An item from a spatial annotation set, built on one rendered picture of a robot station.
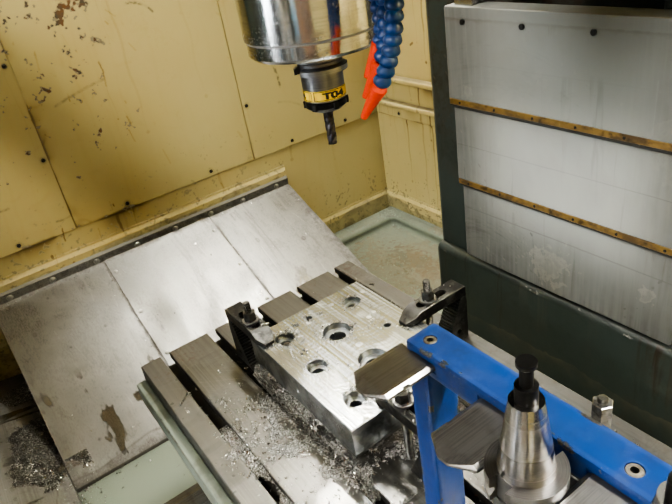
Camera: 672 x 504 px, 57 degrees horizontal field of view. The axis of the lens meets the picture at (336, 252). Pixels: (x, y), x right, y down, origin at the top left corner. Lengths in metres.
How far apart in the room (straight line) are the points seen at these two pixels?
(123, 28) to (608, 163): 1.17
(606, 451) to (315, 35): 0.46
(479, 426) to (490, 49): 0.73
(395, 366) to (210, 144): 1.30
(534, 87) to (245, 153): 1.02
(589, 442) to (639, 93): 0.58
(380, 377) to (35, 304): 1.28
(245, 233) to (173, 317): 0.34
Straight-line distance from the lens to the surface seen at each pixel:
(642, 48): 0.97
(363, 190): 2.17
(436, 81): 1.32
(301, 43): 0.66
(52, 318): 1.72
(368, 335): 1.02
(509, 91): 1.13
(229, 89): 1.83
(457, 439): 0.55
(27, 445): 1.62
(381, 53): 0.60
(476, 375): 0.58
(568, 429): 0.54
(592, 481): 0.53
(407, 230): 2.14
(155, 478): 1.44
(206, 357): 1.22
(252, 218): 1.86
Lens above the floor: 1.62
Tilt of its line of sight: 30 degrees down
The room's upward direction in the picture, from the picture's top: 10 degrees counter-clockwise
